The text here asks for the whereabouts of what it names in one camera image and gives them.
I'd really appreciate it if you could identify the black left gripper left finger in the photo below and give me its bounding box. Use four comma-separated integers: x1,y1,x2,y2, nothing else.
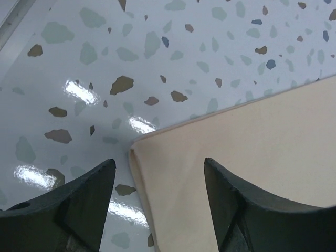
1,159,116,251

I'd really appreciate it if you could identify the beige cloth mat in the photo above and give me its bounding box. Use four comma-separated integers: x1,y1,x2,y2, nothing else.
129,77,335,251

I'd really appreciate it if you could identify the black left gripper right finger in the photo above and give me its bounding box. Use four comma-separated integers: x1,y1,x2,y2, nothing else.
204,158,335,251

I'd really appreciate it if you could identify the aluminium rail frame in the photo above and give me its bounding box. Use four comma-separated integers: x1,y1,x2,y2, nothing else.
1,1,30,49

